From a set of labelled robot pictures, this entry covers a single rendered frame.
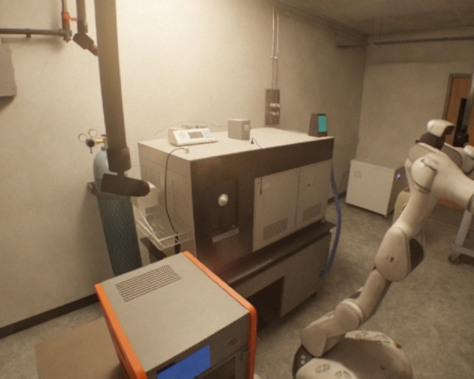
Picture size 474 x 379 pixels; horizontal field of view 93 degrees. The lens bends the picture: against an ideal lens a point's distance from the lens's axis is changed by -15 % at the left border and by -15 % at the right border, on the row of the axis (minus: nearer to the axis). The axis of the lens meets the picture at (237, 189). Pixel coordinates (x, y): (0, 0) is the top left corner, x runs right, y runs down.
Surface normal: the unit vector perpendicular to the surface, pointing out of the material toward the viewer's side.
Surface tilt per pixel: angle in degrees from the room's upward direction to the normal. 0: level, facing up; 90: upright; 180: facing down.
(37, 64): 90
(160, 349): 0
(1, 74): 90
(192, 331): 0
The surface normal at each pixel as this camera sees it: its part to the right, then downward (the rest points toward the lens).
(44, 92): 0.63, 0.26
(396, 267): -0.76, 0.20
